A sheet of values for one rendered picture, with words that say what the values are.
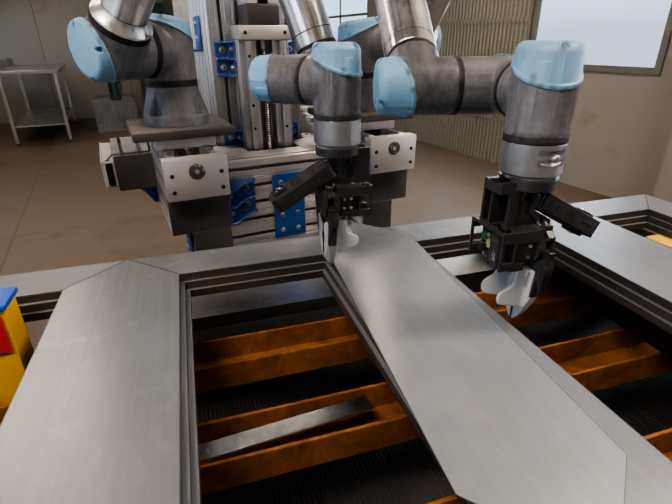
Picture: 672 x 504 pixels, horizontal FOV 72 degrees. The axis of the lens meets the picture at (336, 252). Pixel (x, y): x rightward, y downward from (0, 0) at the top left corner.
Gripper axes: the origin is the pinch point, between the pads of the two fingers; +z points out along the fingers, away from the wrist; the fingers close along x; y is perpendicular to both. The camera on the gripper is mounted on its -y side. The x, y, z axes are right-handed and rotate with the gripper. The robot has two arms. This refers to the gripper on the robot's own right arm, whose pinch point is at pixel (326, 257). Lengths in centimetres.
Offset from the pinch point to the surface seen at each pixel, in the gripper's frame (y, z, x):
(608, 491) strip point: 11, 1, -52
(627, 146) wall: 308, 42, 208
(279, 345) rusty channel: -9.4, 17.4, 0.3
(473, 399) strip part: 5.8, 0.6, -38.7
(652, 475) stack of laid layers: 16, 1, -52
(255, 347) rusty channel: -14.0, 16.9, 0.3
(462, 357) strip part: 8.6, 0.6, -31.8
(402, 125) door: 257, 72, 515
